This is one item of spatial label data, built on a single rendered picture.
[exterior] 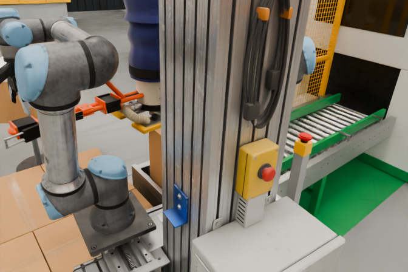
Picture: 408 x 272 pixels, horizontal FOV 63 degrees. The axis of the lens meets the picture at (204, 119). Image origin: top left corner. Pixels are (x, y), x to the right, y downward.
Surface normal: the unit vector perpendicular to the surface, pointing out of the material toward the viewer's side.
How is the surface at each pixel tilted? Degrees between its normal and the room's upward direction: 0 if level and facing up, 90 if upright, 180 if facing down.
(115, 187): 90
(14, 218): 0
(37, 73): 75
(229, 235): 0
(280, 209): 0
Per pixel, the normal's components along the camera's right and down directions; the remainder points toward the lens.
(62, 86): 0.60, 0.55
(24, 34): 0.62, 0.37
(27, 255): 0.04, -0.90
